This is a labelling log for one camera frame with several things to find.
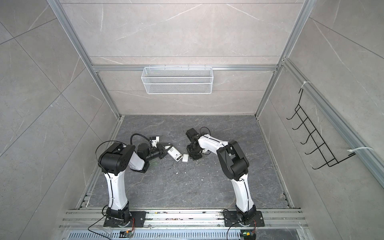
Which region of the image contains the white battery cover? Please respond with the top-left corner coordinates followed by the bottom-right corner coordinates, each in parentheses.
top-left (182, 154), bottom-right (189, 163)

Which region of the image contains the white remote control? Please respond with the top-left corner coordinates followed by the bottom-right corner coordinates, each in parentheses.
top-left (167, 146), bottom-right (183, 162)

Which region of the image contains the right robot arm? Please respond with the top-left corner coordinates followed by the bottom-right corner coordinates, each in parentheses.
top-left (186, 128), bottom-right (257, 224)

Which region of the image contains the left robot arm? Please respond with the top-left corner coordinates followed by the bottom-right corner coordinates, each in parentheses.
top-left (98, 141), bottom-right (173, 223)

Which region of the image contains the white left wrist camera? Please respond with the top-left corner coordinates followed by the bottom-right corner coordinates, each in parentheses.
top-left (150, 136), bottom-right (160, 148)

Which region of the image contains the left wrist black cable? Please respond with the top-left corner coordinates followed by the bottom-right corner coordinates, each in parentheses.
top-left (129, 133), bottom-right (151, 145)

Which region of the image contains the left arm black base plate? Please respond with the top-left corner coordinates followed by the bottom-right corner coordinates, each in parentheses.
top-left (103, 211), bottom-right (147, 228)

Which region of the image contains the white wire mesh basket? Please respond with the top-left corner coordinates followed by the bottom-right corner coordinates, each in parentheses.
top-left (141, 66), bottom-right (214, 95)

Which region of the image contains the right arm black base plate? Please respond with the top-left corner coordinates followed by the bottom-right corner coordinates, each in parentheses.
top-left (222, 210), bottom-right (265, 228)

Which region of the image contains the aluminium front rail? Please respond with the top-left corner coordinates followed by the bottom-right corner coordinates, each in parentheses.
top-left (58, 209), bottom-right (310, 230)

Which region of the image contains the black wire hook rack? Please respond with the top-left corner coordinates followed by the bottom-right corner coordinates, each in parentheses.
top-left (286, 89), bottom-right (356, 170)

